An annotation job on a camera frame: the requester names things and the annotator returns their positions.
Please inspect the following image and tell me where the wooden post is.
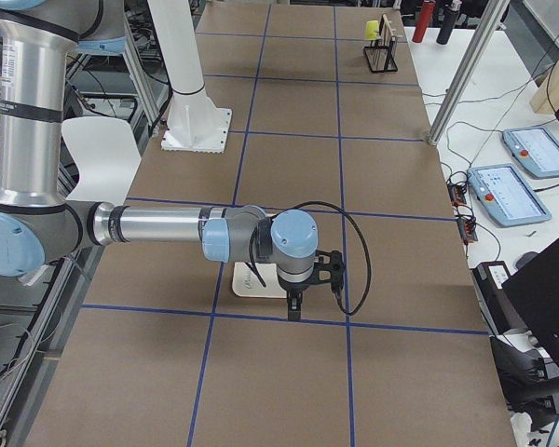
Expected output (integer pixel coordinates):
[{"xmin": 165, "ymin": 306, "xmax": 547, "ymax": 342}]
[{"xmin": 530, "ymin": 60, "xmax": 559, "ymax": 115}]

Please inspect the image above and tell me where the small black computer box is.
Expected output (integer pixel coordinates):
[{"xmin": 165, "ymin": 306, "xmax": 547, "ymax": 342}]
[{"xmin": 471, "ymin": 261, "xmax": 532, "ymax": 335}]

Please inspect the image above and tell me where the aluminium frame post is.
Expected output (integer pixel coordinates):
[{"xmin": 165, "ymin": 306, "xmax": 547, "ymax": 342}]
[{"xmin": 427, "ymin": 0, "xmax": 510, "ymax": 146}]

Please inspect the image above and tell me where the wooden rack handle dowel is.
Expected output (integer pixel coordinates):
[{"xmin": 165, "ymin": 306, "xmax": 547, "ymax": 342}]
[{"xmin": 379, "ymin": 14, "xmax": 400, "ymax": 44}]

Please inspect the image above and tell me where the yellow plastic cup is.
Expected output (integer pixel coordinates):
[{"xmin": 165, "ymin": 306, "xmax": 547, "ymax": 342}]
[{"xmin": 363, "ymin": 20, "xmax": 380, "ymax": 41}]

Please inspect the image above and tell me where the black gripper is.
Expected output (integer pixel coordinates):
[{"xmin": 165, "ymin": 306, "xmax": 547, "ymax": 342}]
[{"xmin": 279, "ymin": 278, "xmax": 311, "ymax": 321}]

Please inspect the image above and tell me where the red water bottle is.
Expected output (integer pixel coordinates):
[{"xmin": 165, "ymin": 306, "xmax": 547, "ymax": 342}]
[{"xmin": 412, "ymin": 0, "xmax": 436, "ymax": 43}]

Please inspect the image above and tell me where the black monitor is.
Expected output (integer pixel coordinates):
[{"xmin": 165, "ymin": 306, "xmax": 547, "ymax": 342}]
[{"xmin": 502, "ymin": 238, "xmax": 559, "ymax": 367}]

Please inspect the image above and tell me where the white rabbit serving tray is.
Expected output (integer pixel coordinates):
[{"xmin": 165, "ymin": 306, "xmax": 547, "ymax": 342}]
[{"xmin": 232, "ymin": 263, "xmax": 286, "ymax": 299}]

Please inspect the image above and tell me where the blue teach pendant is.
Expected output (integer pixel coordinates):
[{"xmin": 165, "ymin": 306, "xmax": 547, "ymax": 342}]
[
  {"xmin": 502, "ymin": 126, "xmax": 559, "ymax": 179},
  {"xmin": 467, "ymin": 164, "xmax": 552, "ymax": 227}
]

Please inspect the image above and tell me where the white plastic chair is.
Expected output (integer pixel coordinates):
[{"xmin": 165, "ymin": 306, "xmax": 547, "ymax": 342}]
[{"xmin": 61, "ymin": 116, "xmax": 141, "ymax": 206}]

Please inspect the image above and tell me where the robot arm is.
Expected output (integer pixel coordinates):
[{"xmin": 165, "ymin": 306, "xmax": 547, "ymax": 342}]
[{"xmin": 0, "ymin": 1, "xmax": 320, "ymax": 320}]

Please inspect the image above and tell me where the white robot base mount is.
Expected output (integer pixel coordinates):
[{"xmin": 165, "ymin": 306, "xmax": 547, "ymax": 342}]
[{"xmin": 148, "ymin": 0, "xmax": 232, "ymax": 154}]

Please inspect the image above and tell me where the black wire cup rack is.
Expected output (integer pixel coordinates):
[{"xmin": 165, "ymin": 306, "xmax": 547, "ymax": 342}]
[{"xmin": 363, "ymin": 28, "xmax": 398, "ymax": 74}]

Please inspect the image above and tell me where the black computer mouse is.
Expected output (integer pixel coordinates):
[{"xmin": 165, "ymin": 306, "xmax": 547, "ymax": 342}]
[{"xmin": 514, "ymin": 251, "xmax": 539, "ymax": 270}]

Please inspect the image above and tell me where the dark green steel bottle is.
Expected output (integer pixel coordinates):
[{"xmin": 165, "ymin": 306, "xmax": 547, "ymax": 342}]
[{"xmin": 436, "ymin": 0, "xmax": 462, "ymax": 45}]

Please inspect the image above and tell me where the black power strip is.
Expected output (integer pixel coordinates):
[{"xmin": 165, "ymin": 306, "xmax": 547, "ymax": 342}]
[{"xmin": 446, "ymin": 181, "xmax": 478, "ymax": 246}]

